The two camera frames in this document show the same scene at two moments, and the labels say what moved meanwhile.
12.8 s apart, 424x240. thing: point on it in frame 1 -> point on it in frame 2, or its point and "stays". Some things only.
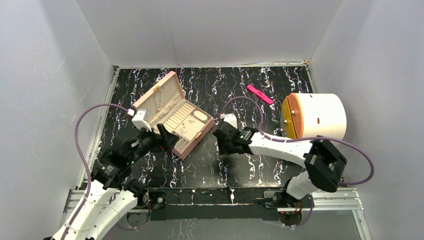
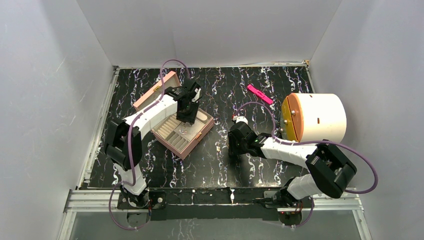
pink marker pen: (260, 94) stays
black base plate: (211, 202) stays
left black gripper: (170, 139) -> (189, 119)
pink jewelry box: (166, 105) stays
